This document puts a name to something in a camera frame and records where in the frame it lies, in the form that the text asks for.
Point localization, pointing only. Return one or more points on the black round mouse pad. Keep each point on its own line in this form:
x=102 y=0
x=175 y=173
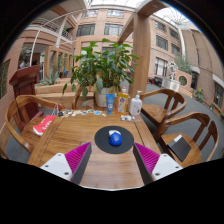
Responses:
x=101 y=141

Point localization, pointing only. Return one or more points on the green potted plant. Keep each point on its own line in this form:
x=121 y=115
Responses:
x=103 y=65

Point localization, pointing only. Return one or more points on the bunch of keys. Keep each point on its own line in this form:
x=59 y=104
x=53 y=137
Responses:
x=60 y=113

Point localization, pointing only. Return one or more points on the dark red wooden lectern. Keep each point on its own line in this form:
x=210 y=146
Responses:
x=25 y=86

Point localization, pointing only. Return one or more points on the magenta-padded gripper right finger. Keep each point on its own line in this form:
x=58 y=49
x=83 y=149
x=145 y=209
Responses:
x=163 y=166

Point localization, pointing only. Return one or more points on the wooden armchair with notebook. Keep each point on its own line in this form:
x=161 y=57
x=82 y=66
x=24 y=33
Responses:
x=186 y=118

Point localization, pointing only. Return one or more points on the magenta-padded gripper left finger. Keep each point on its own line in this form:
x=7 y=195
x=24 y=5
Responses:
x=58 y=166

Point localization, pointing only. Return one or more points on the wooden armchair with red book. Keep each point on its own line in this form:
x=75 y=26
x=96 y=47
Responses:
x=23 y=100

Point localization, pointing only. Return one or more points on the yellow dish soap bottle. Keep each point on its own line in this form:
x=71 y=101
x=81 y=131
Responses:
x=122 y=103

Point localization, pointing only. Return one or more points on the clear plastic packet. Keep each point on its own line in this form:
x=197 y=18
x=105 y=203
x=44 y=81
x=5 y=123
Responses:
x=127 y=118

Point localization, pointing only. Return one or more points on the white pump dispenser bottle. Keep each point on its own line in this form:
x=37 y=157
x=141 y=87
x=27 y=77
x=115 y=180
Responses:
x=135 y=106

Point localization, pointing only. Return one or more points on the blue and white computer mouse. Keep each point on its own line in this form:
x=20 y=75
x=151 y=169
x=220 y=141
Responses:
x=115 y=139

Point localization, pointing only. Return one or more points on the blue squeeze tube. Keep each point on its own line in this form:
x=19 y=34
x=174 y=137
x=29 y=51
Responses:
x=110 y=104

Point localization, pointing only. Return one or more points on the white stone statue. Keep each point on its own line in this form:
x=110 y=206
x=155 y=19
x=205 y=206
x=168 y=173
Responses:
x=173 y=70

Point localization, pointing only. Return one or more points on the long wooden planter box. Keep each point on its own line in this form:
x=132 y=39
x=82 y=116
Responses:
x=53 y=96

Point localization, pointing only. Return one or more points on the dark bust sculpture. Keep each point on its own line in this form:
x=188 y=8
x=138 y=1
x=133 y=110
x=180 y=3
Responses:
x=25 y=58

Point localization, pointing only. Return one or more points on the wooden pillar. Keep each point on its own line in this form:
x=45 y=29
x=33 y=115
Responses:
x=141 y=50

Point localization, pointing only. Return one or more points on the black notebook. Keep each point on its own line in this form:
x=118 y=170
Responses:
x=180 y=148

